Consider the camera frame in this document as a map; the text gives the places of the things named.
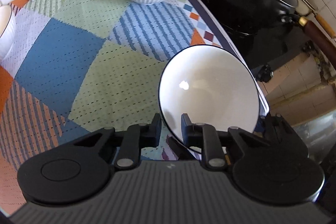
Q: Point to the wooden handled strainer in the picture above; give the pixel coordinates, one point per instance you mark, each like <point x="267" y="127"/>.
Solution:
<point x="307" y="7"/>

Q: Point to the colourful patchwork table mat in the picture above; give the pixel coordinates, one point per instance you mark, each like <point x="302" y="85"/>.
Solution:
<point x="79" y="65"/>

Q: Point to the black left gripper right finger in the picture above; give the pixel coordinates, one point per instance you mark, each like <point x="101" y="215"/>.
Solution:
<point x="205" y="137"/>

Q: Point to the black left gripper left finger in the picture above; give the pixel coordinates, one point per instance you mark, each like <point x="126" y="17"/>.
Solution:
<point x="131" y="141"/>

